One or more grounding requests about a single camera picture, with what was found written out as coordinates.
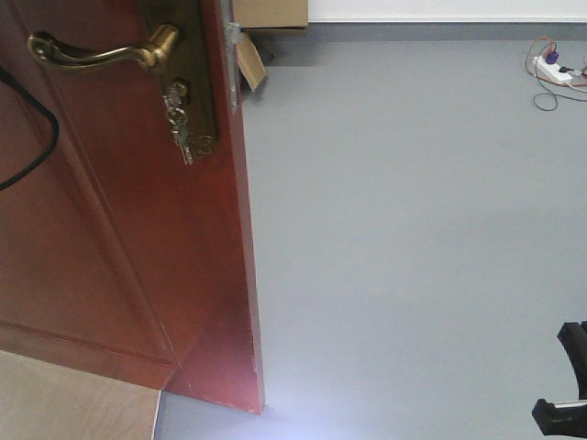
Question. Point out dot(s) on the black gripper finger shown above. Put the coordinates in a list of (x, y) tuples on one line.
[(561, 418), (573, 339)]

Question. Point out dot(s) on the cardboard box labelled 2# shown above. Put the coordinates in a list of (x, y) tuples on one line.
[(287, 17)]

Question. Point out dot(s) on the brown wooden door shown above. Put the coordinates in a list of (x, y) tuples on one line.
[(116, 257)]

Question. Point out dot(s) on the bunch of keys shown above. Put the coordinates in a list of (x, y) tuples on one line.
[(178, 118)]

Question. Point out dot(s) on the white power strip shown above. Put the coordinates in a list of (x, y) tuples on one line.
[(550, 73)]

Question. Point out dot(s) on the brass door lever handle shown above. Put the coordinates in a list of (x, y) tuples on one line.
[(151, 55)]

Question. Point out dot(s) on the plywood base platform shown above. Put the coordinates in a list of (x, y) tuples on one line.
[(40, 400)]

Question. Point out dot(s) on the brass lock plate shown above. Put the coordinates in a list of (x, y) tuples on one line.
[(188, 64)]

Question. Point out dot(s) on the purple plug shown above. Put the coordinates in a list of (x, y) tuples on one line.
[(551, 56)]

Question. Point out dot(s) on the open cardboard box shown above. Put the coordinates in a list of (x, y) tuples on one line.
[(249, 62)]

